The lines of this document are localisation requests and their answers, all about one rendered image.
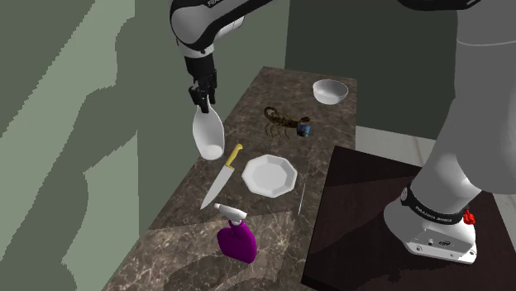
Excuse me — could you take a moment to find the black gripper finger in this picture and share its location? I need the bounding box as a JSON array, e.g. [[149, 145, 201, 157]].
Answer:
[[188, 79, 217, 114]]

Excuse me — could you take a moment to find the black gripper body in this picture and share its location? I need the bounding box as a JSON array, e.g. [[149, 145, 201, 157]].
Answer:
[[184, 52, 218, 88]]

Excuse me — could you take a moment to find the tall white cup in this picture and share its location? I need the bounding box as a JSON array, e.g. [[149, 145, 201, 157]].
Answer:
[[191, 101, 226, 161]]

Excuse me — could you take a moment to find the brown scorpion figure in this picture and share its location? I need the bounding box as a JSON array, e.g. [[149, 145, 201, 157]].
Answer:
[[263, 106, 312, 140]]

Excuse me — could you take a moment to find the white octagonal plate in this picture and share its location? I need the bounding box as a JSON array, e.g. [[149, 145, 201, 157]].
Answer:
[[241, 154, 299, 199]]

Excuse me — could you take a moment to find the white bowl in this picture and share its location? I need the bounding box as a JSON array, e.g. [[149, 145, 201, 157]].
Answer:
[[313, 79, 349, 106]]

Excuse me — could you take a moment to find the thin silver rod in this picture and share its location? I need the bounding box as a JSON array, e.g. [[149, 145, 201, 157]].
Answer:
[[297, 182, 307, 217]]

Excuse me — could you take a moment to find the purple spray bottle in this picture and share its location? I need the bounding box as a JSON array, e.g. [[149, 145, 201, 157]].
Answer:
[[213, 203, 258, 265]]

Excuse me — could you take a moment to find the dark robot stand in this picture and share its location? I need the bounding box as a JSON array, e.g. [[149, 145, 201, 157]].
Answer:
[[300, 145, 516, 291]]

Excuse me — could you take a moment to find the yellow-handled kitchen knife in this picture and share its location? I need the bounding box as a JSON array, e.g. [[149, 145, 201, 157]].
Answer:
[[199, 143, 244, 211]]

